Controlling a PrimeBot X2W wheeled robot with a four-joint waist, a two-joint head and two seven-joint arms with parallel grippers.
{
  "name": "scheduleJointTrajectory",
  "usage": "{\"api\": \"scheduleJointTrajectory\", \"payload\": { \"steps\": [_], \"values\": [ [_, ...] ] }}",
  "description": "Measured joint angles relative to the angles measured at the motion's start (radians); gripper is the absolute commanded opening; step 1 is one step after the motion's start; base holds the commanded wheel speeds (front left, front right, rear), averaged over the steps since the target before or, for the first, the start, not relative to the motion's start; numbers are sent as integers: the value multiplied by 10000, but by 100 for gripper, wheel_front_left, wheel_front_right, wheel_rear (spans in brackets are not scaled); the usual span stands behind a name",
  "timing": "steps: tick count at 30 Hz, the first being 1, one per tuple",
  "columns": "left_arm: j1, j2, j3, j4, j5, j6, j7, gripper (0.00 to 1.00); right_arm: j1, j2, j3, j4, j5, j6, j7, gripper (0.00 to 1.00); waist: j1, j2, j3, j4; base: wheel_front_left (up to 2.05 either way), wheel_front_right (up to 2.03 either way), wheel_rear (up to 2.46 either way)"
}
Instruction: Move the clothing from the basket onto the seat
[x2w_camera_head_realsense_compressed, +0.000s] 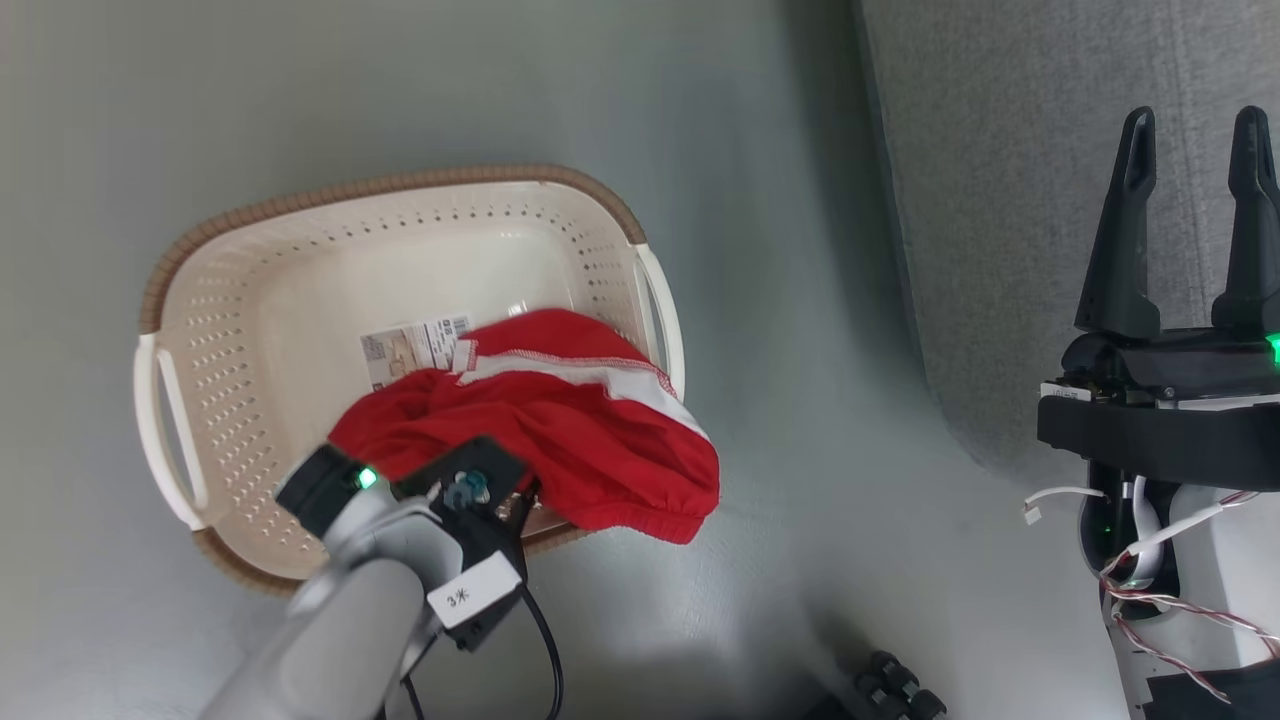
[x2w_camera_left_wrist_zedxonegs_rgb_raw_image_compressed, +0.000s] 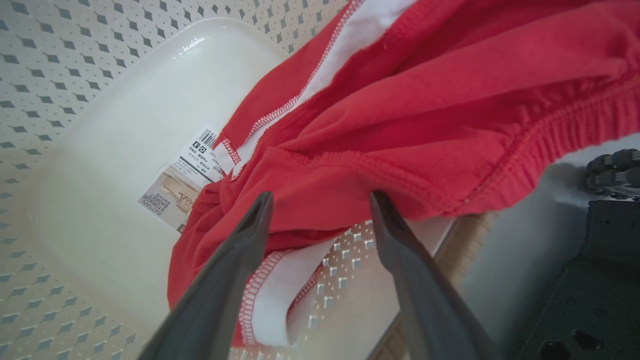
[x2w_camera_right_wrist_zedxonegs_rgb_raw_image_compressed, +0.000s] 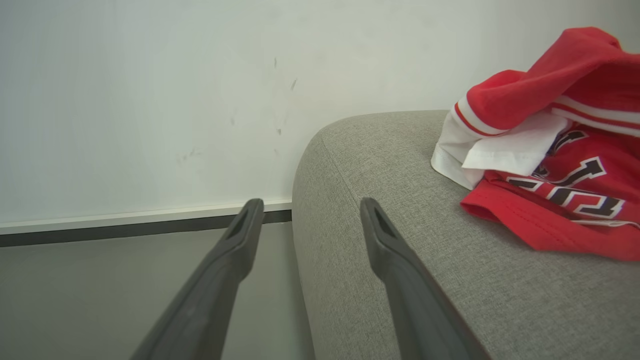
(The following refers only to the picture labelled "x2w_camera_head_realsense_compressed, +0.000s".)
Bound grey fabric sofa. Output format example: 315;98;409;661
855;0;1280;486

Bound red and white jersey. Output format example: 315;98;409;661
327;308;722;546

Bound black camera cable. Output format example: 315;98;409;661
400;584;566;720

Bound red and white twisted wires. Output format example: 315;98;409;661
1098;489;1280;705

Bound white cable with connector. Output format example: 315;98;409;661
1022;486;1109;527

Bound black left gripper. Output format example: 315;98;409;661
275;444;379;541

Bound cream plastic laundry basket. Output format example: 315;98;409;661
133;164;687;598

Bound white paper product label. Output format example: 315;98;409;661
359;315;475;392

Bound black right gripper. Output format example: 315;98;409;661
1060;105;1280;403

